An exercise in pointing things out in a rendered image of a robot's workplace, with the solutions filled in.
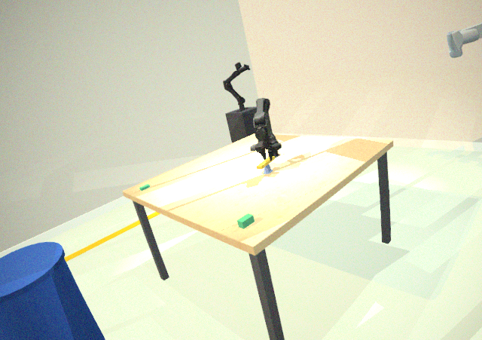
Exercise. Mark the yellow bar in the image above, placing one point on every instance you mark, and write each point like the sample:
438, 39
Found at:
265, 163

